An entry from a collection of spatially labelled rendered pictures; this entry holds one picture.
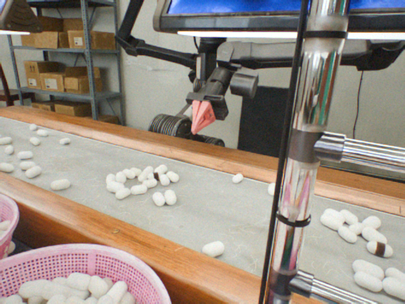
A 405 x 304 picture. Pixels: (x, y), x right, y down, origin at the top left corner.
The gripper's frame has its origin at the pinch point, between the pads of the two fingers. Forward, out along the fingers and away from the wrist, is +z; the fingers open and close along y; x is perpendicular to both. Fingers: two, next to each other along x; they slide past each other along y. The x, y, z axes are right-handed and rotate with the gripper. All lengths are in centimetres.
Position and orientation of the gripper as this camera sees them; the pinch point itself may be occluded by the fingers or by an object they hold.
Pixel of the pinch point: (194, 129)
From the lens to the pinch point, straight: 67.5
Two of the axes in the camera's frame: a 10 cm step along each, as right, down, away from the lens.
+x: 2.7, 5.5, 7.9
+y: 8.8, 1.9, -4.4
